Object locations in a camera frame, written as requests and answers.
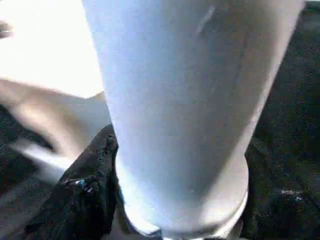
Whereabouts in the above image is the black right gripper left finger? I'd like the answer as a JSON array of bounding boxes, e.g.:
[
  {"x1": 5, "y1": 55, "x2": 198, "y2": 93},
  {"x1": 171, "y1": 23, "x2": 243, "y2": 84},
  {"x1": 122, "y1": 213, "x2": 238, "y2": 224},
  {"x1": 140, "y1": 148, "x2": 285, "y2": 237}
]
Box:
[{"x1": 24, "y1": 123, "x2": 120, "y2": 240}]

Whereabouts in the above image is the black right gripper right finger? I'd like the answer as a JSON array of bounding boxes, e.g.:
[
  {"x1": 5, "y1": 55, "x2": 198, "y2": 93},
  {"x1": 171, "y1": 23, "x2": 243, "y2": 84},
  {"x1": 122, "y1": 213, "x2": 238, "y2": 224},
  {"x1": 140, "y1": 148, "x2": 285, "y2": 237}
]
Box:
[{"x1": 238, "y1": 142, "x2": 320, "y2": 240}]

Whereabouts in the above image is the white plastic table leg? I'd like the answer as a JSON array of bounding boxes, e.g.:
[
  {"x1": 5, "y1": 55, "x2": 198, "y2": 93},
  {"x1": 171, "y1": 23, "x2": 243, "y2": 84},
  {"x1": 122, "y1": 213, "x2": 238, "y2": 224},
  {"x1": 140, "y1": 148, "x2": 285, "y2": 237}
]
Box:
[{"x1": 81, "y1": 0, "x2": 308, "y2": 240}]

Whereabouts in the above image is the white plastic table top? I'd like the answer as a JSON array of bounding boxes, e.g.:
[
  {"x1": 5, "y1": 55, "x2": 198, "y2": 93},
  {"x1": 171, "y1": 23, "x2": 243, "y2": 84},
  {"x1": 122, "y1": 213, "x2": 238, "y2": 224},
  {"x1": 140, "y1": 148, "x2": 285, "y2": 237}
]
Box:
[{"x1": 0, "y1": 0, "x2": 114, "y2": 181}]

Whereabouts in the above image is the black plastic mat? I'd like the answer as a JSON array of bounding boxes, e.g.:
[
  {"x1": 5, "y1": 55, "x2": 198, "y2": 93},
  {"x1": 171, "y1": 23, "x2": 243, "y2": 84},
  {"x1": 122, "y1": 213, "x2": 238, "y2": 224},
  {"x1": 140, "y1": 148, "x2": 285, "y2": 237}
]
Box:
[{"x1": 0, "y1": 2, "x2": 320, "y2": 240}]

